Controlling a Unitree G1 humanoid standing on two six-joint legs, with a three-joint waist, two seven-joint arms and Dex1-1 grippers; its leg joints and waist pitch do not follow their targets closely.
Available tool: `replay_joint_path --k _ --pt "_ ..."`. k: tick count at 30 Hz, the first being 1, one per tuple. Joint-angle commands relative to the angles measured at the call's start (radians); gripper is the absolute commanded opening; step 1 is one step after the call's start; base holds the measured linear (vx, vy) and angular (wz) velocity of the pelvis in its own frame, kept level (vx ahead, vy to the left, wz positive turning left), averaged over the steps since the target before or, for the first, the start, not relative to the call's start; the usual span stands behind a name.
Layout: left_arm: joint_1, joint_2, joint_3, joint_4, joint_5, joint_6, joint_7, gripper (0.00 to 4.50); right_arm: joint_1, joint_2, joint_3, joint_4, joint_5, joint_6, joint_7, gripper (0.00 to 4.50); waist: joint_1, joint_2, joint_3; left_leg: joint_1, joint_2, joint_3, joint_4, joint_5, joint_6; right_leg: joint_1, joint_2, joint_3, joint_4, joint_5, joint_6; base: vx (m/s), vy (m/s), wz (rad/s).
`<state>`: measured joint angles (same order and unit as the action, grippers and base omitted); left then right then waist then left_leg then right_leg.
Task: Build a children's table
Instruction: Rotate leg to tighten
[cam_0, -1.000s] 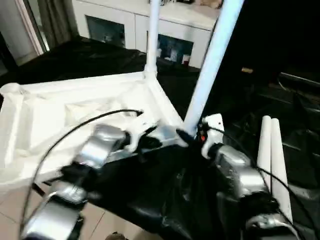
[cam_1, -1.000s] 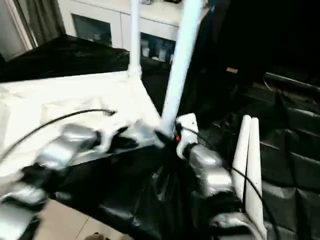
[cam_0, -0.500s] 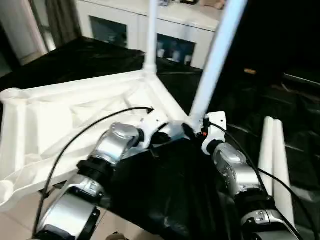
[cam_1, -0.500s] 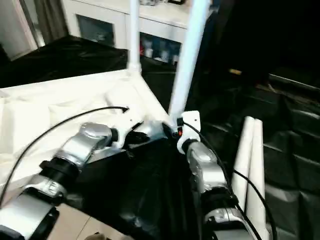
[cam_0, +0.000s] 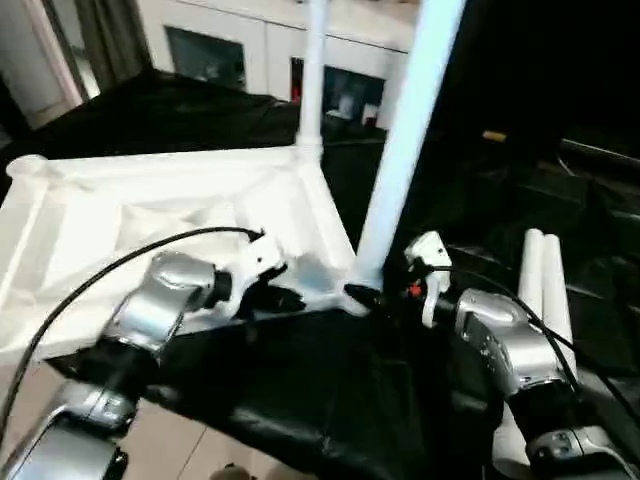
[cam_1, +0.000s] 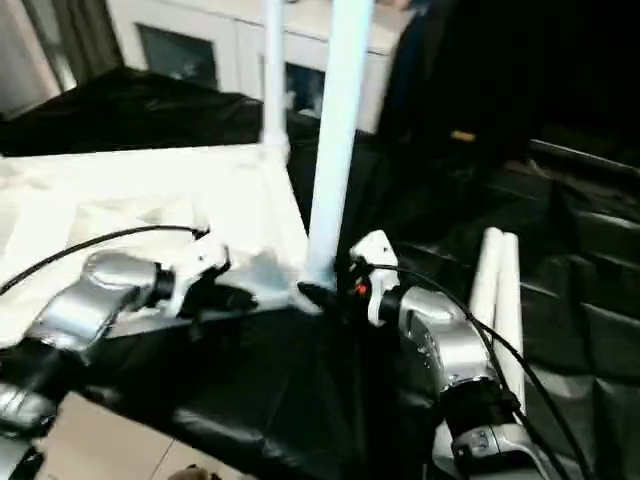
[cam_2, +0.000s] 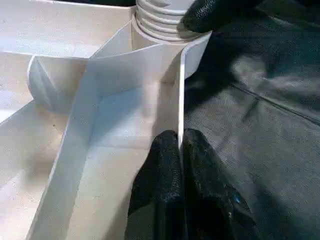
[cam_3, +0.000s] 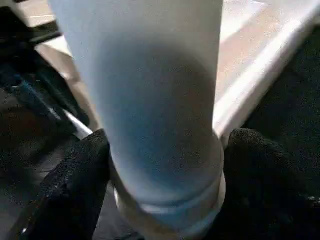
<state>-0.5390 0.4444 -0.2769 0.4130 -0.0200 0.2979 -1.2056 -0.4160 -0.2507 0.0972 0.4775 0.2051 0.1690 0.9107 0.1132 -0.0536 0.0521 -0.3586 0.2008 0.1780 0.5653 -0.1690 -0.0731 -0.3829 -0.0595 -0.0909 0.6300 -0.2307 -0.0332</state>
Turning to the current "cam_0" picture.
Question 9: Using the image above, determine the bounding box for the white plastic table leg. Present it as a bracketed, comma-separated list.
[491, 228, 547, 477]
[541, 233, 582, 387]
[295, 0, 330, 162]
[348, 0, 470, 297]

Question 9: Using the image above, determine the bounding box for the white plastic table top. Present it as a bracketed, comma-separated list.
[0, 144, 374, 362]

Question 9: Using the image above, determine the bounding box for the long dark metal rod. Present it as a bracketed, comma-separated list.
[558, 138, 640, 167]

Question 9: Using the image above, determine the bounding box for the white cabinet with glass doors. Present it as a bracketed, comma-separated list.
[144, 0, 417, 132]

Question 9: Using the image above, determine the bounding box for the grey curtain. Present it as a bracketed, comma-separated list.
[73, 0, 155, 95]

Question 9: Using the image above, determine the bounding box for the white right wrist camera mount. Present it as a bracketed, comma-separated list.
[402, 229, 453, 330]

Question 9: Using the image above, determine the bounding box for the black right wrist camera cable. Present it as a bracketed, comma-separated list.
[428, 266, 640, 417]

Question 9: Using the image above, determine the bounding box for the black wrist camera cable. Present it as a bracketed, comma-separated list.
[0, 226, 266, 427]
[428, 266, 640, 417]

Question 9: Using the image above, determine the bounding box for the black left wrist camera cable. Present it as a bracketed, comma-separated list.
[0, 226, 266, 427]

